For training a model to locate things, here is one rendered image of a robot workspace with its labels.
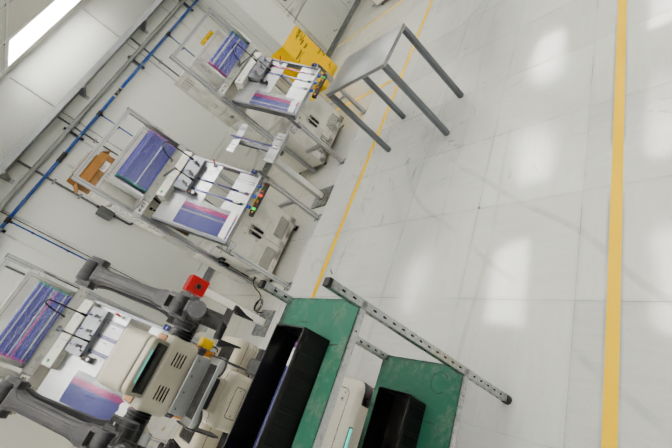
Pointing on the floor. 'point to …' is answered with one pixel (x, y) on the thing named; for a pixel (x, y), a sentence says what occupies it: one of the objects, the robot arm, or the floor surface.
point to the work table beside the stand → (380, 52)
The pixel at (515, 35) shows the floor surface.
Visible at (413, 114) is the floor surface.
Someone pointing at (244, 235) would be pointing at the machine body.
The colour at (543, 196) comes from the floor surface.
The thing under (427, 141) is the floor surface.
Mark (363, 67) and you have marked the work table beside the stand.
